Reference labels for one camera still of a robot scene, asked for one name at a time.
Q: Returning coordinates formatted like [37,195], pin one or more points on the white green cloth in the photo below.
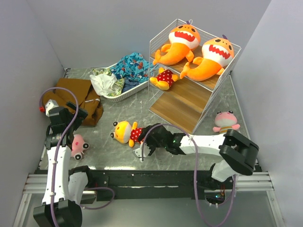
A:
[105,83]

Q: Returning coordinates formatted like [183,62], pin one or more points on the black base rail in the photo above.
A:
[136,184]

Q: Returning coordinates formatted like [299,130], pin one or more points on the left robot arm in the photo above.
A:
[61,202]

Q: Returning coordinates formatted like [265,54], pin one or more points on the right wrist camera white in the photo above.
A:
[142,152]

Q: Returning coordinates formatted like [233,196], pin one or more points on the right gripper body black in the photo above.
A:
[152,144]

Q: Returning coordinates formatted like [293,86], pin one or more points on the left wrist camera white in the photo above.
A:
[51,104]

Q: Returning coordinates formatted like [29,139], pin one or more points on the blue patterned cloth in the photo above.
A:
[133,69]

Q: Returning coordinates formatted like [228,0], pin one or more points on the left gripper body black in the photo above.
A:
[81,116]

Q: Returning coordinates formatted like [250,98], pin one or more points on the white wire wooden shelf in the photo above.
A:
[187,101]

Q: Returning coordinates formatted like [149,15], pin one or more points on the pink frog plush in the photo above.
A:
[225,121]
[78,147]

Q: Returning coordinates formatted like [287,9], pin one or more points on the white laundry basket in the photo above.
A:
[115,99]

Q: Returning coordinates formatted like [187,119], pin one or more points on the brown garment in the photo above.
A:
[87,98]

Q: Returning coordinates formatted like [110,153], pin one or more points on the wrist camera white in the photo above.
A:
[142,152]
[51,104]

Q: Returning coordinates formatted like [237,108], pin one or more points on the yellow frog plush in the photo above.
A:
[124,132]
[165,79]

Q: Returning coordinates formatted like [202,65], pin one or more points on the large orange shark plush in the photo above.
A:
[183,39]

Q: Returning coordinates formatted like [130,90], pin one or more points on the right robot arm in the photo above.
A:
[238,153]

